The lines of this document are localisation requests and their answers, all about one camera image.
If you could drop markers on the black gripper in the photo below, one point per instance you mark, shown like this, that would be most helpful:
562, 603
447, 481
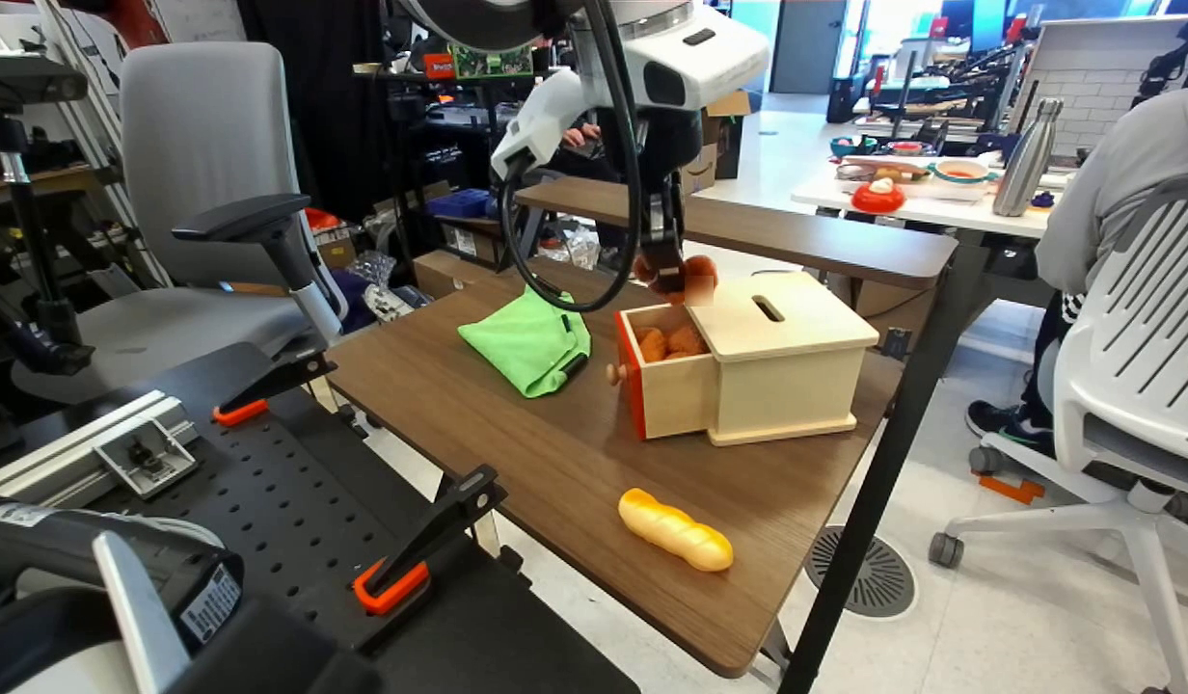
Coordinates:
659, 158

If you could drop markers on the orange plush toy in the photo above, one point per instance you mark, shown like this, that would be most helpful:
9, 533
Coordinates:
697, 278

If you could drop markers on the red front wooden drawer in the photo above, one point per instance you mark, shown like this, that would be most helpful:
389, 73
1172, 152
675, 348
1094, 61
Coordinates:
663, 390

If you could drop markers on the orange round toy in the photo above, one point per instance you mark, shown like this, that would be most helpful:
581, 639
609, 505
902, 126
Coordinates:
671, 345

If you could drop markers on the yellow oblong toy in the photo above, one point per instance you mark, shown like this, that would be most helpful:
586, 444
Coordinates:
675, 530

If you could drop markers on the stacked cardboard boxes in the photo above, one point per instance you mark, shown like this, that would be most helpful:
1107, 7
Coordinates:
716, 147

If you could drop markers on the wooden box with slot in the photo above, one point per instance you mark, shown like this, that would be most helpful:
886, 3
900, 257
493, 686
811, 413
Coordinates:
780, 348

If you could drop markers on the green cloth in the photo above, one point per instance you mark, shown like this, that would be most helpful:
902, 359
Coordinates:
528, 339

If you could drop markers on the red round desk object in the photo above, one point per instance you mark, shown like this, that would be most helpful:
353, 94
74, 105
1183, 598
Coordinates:
875, 198

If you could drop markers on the white office desk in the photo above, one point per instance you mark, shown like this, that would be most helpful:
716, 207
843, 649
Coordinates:
927, 198

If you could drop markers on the black table leg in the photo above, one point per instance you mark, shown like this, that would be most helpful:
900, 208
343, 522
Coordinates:
875, 477

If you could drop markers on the round floor grate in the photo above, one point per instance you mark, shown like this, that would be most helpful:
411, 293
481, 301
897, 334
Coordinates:
864, 572

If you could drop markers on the black perforated mounting table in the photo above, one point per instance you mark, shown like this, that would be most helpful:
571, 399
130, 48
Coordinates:
338, 553

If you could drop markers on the person in grey hoodie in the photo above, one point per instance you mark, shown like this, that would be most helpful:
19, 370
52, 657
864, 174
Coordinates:
1120, 177

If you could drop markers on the grey padded office chair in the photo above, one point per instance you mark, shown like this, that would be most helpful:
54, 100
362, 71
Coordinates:
202, 177

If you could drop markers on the white slatted office chair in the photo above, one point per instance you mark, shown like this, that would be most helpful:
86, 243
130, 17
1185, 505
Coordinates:
1135, 387

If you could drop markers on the black tripod stand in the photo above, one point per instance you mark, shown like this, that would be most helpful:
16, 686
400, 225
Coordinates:
28, 219

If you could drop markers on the grey device with label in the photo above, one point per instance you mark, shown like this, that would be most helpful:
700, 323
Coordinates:
104, 603

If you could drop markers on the small grey metal bracket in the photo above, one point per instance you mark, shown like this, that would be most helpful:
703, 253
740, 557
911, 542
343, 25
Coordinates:
146, 459

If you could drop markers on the aluminium extrusion rail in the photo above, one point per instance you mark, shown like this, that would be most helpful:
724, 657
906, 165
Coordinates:
74, 444

